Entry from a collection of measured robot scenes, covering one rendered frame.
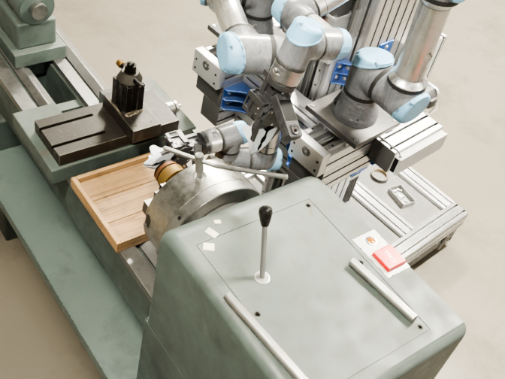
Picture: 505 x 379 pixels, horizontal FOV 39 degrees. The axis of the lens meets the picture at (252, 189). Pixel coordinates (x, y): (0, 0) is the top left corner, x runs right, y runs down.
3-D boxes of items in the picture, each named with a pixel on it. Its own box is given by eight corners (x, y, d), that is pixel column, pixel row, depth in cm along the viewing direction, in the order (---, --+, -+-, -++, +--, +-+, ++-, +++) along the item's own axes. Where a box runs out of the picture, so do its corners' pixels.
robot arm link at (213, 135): (220, 156, 222) (225, 136, 217) (207, 160, 220) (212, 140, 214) (207, 140, 226) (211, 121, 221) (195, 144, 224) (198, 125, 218)
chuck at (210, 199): (261, 239, 213) (267, 170, 188) (170, 290, 201) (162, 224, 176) (255, 231, 214) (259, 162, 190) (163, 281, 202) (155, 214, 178)
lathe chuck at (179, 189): (255, 231, 214) (259, 162, 190) (163, 281, 202) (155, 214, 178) (238, 210, 219) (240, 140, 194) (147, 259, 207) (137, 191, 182)
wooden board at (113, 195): (218, 213, 229) (219, 204, 226) (116, 253, 210) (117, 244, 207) (169, 154, 244) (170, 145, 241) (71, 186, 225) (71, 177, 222)
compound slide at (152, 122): (159, 134, 234) (161, 123, 230) (132, 144, 229) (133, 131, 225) (128, 98, 244) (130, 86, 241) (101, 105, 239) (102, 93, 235)
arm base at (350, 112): (352, 92, 237) (361, 68, 230) (385, 119, 231) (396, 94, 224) (321, 107, 229) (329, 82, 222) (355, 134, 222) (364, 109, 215)
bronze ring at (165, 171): (197, 171, 203) (179, 153, 207) (169, 182, 198) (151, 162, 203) (194, 195, 209) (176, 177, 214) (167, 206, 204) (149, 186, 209)
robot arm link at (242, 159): (246, 179, 234) (252, 155, 227) (213, 179, 232) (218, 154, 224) (242, 162, 240) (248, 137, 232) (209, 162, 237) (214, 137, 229)
